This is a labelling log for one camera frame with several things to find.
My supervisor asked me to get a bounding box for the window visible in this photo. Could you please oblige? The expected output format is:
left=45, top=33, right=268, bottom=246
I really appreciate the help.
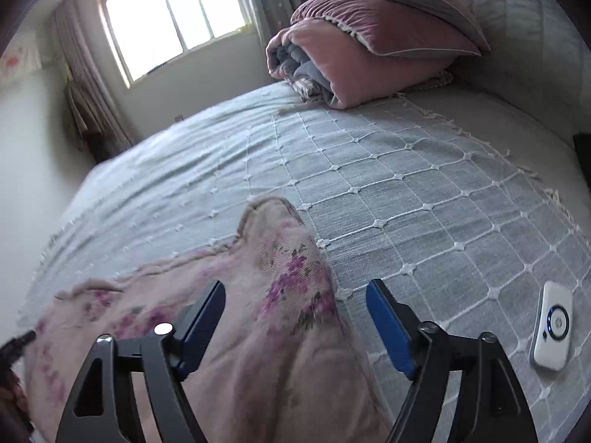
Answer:
left=99, top=0, right=250, bottom=85

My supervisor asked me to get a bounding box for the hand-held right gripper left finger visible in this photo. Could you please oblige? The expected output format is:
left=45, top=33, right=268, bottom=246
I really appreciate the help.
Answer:
left=55, top=280, right=227, bottom=443

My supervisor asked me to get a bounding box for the striped cloth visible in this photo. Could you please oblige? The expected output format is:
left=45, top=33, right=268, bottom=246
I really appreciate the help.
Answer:
left=286, top=76, right=325, bottom=103

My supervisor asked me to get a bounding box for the white power bank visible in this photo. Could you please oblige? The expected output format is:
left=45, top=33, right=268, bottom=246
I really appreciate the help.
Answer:
left=529, top=281, right=574, bottom=372

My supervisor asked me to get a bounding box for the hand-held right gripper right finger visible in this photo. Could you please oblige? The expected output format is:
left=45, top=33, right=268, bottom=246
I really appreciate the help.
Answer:
left=366, top=279, right=539, bottom=443

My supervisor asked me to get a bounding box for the pale curtain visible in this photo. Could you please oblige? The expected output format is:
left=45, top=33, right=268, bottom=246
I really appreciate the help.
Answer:
left=53, top=0, right=134, bottom=158

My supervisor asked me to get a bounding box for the grey padded headboard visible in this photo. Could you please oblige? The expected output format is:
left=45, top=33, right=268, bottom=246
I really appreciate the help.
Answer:
left=383, top=0, right=591, bottom=139

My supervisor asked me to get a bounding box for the floral wall hanging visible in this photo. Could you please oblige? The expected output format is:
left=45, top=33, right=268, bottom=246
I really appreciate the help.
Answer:
left=0, top=32, right=42, bottom=85

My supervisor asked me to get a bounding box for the grey bed sheet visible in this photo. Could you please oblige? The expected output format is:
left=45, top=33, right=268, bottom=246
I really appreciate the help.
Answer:
left=392, top=85, right=578, bottom=195

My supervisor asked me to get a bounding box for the pink floral garment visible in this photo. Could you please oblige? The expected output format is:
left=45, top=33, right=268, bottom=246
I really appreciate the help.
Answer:
left=18, top=196, right=393, bottom=443

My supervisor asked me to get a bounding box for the folded pink quilt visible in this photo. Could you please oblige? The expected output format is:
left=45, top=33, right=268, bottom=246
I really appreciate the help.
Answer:
left=266, top=18, right=451, bottom=110

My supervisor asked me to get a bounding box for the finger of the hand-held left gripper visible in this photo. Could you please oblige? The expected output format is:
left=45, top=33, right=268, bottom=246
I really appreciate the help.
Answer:
left=0, top=330, right=37, bottom=361

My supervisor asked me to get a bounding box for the pink velvet pillow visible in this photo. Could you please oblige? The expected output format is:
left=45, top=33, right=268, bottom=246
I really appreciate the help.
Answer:
left=290, top=0, right=483, bottom=58

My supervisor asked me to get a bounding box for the grey checked bedspread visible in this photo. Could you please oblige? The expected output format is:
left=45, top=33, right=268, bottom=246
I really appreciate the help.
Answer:
left=16, top=80, right=591, bottom=443

